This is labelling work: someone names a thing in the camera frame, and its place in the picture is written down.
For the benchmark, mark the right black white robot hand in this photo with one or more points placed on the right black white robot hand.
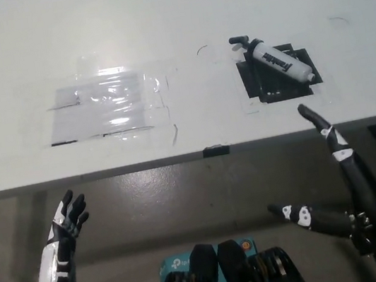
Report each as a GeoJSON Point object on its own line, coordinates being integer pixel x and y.
{"type": "Point", "coordinates": [363, 185]}

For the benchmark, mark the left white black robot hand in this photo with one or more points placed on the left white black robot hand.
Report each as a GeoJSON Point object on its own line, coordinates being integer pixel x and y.
{"type": "Point", "coordinates": [65, 221]}

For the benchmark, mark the teal router box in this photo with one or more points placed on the teal router box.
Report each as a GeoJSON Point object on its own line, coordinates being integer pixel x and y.
{"type": "Point", "coordinates": [173, 265]}

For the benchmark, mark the clear film over grey sheet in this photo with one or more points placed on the clear film over grey sheet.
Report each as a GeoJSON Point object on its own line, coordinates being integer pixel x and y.
{"type": "Point", "coordinates": [103, 104]}

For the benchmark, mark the black tape square patch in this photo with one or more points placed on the black tape square patch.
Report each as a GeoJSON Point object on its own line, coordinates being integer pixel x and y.
{"type": "Point", "coordinates": [265, 86]}

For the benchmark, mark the black floor bracket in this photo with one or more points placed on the black floor bracket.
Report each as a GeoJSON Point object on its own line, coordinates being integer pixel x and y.
{"type": "Point", "coordinates": [361, 246]}

